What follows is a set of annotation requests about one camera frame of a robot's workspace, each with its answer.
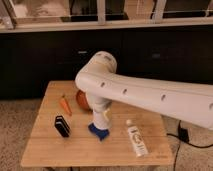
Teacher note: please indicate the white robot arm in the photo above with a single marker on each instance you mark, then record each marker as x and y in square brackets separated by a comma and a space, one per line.
[189, 102]

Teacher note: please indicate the orange ceramic cup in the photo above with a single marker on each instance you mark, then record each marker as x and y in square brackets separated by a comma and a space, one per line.
[82, 101]

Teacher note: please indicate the black eraser block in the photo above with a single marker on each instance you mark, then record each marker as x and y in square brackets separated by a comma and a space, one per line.
[62, 126]

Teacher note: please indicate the orange toy carrot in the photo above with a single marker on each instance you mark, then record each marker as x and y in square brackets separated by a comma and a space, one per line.
[65, 105]

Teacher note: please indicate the blue sponge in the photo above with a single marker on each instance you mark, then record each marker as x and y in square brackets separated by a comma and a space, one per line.
[101, 134]

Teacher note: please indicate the wooden table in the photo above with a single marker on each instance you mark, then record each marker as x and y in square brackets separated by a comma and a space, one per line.
[46, 147]

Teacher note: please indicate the white tube with label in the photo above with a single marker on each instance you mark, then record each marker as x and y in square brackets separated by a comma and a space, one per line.
[136, 139]

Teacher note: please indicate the dark cabinet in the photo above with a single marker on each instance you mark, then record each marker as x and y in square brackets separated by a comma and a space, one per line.
[30, 60]

